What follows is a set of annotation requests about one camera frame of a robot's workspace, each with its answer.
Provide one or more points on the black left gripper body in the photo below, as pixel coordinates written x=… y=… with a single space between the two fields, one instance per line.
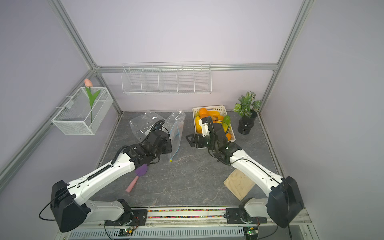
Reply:
x=166 y=149

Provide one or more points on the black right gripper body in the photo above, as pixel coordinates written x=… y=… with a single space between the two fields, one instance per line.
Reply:
x=204 y=142

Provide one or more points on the clear blue zip-top bag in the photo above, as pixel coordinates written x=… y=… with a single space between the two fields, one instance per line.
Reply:
x=175 y=124

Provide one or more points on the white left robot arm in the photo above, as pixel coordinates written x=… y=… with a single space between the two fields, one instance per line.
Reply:
x=71 y=202

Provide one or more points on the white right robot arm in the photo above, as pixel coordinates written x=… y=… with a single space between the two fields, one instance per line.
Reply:
x=284 y=201

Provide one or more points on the green mango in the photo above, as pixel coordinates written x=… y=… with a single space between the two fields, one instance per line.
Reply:
x=226 y=123

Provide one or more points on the purple pink spatula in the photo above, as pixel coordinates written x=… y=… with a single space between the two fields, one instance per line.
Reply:
x=141 y=171

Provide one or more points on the cream perforated plastic basket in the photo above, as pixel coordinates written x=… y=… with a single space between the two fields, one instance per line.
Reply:
x=217 y=113

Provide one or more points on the potted green plant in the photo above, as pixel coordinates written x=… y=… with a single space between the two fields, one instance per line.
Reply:
x=248 y=109

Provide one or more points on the beige work glove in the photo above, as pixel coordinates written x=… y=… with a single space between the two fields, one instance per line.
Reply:
x=239 y=184

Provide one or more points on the pink artificial tulip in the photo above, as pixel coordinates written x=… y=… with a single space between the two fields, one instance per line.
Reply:
x=92 y=96

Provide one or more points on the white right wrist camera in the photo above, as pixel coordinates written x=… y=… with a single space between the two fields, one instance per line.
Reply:
x=204 y=123

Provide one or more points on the white wire wall shelf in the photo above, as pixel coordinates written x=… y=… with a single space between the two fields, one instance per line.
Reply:
x=167 y=78

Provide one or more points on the aluminium front rail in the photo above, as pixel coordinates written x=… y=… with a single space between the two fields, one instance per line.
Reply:
x=183 y=216

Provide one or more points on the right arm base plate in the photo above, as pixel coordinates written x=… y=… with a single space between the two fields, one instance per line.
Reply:
x=239 y=216

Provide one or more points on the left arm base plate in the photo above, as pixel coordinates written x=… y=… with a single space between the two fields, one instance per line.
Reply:
x=135 y=217

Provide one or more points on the white mesh wall basket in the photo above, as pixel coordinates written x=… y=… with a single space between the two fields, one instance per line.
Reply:
x=74 y=118

